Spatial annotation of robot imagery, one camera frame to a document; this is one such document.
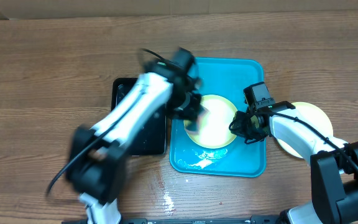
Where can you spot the green scrub sponge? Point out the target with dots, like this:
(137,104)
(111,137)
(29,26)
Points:
(193,126)

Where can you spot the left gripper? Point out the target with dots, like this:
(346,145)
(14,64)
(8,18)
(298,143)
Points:
(191,112)

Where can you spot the teal plastic tray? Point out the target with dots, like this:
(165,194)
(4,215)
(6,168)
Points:
(227,78)

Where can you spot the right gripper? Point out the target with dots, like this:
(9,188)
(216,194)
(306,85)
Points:
(240,131)

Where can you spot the yellow-green plate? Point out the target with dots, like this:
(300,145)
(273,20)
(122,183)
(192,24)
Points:
(315,116)
(214,132)

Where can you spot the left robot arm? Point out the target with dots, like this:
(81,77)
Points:
(98,155)

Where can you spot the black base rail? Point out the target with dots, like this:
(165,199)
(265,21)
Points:
(255,219)

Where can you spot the black water tray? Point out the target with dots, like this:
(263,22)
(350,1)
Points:
(151,139)

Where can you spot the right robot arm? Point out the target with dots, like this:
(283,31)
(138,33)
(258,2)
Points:
(333,161)

